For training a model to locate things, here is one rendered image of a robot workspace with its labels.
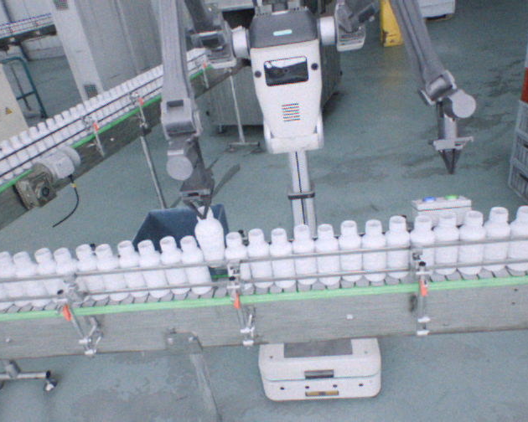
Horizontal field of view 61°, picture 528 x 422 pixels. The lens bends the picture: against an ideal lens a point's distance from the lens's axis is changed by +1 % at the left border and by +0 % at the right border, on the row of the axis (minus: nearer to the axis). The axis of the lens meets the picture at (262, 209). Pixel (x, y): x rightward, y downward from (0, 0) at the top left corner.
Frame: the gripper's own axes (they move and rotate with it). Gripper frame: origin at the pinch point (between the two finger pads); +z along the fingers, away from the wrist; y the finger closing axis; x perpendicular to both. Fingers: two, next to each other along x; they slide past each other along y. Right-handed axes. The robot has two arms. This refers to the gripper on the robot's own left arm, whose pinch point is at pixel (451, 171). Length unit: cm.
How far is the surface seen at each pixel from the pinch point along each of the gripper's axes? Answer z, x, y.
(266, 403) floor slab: 105, 56, -70
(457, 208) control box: 9.7, -3.5, 0.1
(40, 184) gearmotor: -5, 76, -171
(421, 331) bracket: 37.4, -18.5, -14.3
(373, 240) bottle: 12.6, -18.6, -24.5
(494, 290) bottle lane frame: 29.2, -15.6, 4.3
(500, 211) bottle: 8.9, -15.6, 6.5
